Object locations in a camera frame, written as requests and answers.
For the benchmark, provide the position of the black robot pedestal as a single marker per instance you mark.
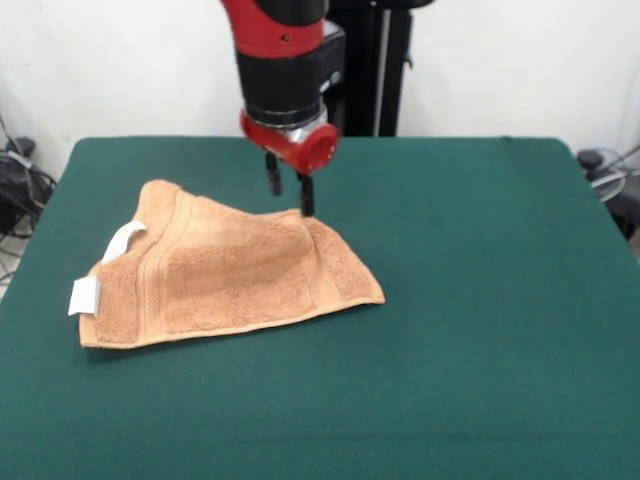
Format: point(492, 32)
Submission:
point(380, 75)

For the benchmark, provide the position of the orange terry towel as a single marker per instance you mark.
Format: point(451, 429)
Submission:
point(225, 270)

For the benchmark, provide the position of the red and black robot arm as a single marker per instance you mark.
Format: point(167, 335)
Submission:
point(280, 75)

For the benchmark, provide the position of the dark green table cloth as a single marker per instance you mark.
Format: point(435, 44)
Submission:
point(450, 350)

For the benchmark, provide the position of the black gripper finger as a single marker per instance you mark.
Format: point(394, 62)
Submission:
point(306, 197)
point(274, 175)

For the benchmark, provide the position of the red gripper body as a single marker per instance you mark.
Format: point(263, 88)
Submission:
point(305, 150)

